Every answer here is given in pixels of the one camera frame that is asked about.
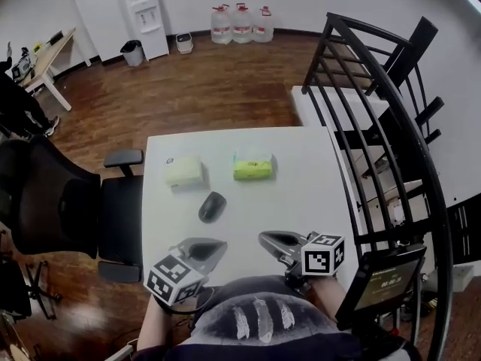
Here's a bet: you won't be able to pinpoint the black office chair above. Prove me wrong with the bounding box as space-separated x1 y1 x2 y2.
0 135 146 284

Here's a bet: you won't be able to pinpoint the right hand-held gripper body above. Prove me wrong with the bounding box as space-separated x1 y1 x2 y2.
258 230 346 289

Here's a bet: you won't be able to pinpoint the pale yellow box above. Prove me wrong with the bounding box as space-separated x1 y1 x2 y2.
163 154 210 194

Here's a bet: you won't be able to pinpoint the person's right forearm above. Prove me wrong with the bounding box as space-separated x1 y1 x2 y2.
310 275 349 323

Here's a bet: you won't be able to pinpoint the black metal railing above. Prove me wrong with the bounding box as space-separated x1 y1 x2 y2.
300 12 455 361

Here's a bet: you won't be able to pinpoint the black computer mouse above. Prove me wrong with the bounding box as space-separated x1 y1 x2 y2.
198 190 228 224

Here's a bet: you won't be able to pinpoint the black trash bin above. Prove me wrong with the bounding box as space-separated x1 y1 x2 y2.
119 39 146 68

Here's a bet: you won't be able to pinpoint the clear water jug red cap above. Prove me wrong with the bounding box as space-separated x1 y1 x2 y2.
252 5 275 44
231 2 254 44
210 4 234 46

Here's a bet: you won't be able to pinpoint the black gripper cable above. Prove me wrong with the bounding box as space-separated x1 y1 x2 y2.
159 287 216 329

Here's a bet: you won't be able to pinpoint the small white basket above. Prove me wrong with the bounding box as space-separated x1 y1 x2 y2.
175 32 195 56

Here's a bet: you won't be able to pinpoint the wooden stair steps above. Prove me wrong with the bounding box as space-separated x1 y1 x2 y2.
322 38 378 90

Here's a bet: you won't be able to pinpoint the dark feather print shirt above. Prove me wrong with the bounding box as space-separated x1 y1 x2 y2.
132 275 422 361

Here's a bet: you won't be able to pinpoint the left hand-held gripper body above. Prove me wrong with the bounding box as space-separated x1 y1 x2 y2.
143 237 228 306

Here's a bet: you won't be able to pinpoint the green tissue packet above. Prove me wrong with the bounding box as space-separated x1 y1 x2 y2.
231 145 276 182

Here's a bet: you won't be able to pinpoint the white water dispenser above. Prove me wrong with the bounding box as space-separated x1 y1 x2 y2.
119 0 171 62

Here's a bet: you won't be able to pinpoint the black swivel chair base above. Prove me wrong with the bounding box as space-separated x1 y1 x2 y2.
0 252 64 321

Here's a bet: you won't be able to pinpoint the person's left forearm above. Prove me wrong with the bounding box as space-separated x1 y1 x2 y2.
136 296 197 353

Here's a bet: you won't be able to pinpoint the wooden table white legs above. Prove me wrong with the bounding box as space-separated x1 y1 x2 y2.
14 27 77 112

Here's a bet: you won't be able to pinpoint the black tablet screen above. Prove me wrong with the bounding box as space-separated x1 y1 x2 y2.
334 243 428 331

